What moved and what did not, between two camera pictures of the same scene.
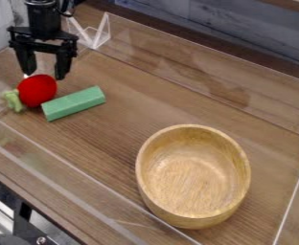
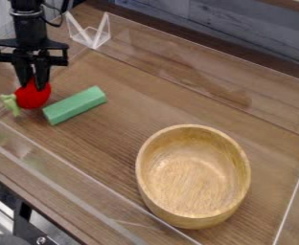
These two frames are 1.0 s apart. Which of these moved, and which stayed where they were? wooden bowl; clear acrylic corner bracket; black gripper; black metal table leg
Moved: black gripper
Stayed: wooden bowl; black metal table leg; clear acrylic corner bracket
